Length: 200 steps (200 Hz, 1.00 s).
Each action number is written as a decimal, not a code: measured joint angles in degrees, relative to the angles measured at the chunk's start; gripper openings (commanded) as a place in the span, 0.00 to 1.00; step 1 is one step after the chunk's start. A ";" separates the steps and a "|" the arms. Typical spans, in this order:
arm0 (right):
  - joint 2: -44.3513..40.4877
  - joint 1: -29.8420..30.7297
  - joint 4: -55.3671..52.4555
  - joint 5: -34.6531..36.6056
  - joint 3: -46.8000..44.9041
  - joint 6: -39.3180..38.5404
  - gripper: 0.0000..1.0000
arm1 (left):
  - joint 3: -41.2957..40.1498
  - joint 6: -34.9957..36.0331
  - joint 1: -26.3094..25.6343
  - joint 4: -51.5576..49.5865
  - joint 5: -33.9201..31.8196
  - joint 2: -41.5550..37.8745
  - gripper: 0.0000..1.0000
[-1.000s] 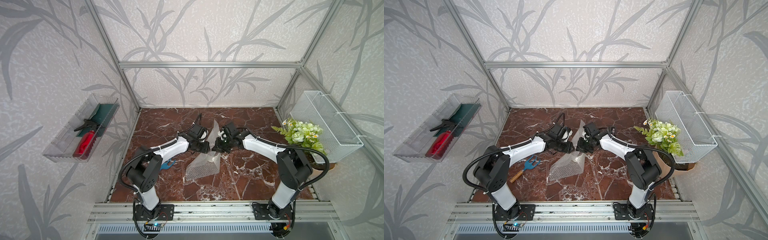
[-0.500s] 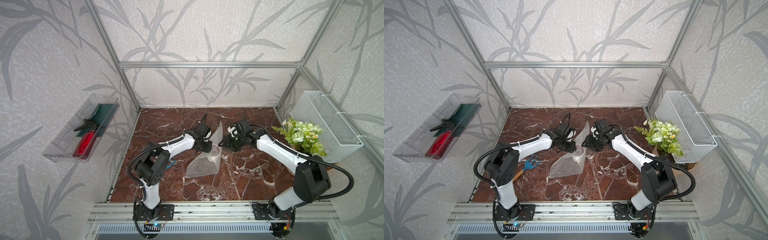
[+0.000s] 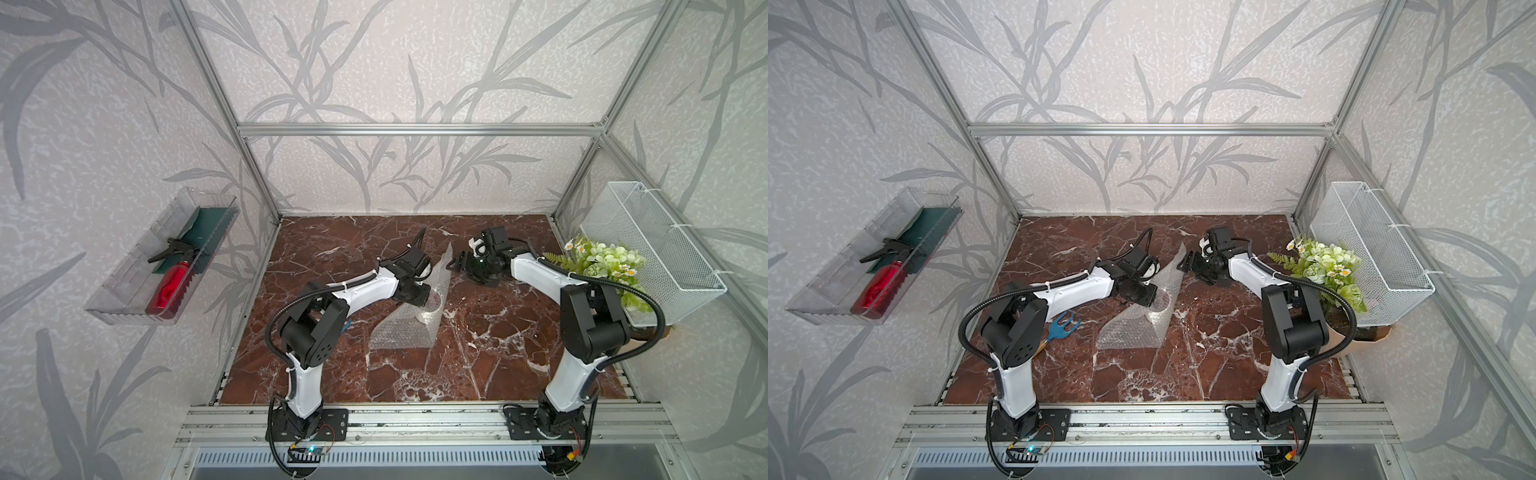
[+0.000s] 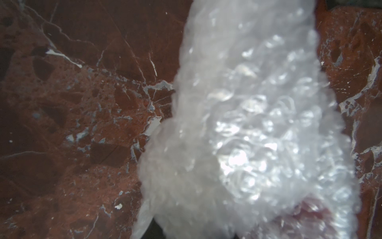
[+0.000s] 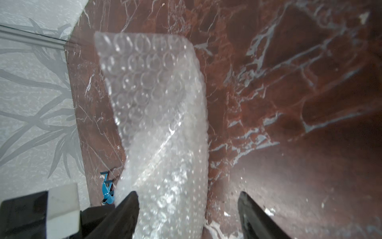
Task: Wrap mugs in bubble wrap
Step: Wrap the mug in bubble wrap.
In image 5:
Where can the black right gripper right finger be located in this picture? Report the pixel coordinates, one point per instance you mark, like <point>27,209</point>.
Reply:
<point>255,223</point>

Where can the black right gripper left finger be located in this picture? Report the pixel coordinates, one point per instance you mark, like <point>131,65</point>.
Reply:
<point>107,222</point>

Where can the clear bubble wrap sheet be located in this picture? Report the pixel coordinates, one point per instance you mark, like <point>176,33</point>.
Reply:
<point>158,96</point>

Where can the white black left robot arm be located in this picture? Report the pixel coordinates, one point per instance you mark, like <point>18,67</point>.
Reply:
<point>51,214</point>

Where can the blue garden fork wooden handle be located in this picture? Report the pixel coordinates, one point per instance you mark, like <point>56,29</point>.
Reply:
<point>107,189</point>

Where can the aluminium frame post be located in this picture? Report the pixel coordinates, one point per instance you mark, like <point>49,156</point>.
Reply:
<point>31,38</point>

